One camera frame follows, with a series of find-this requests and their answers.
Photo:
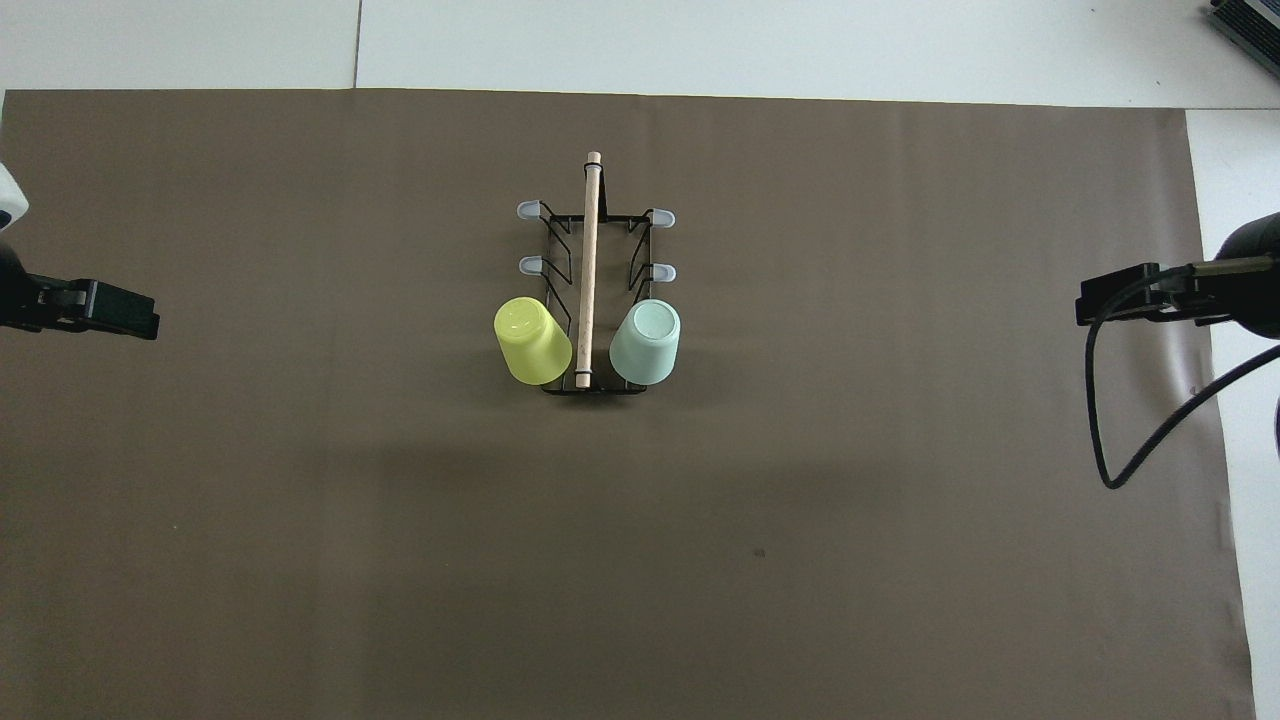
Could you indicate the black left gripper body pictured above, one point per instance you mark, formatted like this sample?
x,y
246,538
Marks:
x,y
10,295

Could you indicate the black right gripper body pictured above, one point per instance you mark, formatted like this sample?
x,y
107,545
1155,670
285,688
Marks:
x,y
1260,300

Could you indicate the yellow plastic cup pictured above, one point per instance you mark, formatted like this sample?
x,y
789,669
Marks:
x,y
530,340

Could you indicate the pale green plastic cup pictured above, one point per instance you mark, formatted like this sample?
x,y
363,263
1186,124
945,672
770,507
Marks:
x,y
645,340

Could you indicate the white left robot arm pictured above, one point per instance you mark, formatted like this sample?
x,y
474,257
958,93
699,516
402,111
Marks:
x,y
10,200

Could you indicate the grey ribbed device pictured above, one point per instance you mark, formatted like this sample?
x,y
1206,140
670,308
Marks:
x,y
1250,30

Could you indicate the brown paper table mat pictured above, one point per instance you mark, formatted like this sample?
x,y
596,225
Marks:
x,y
400,550

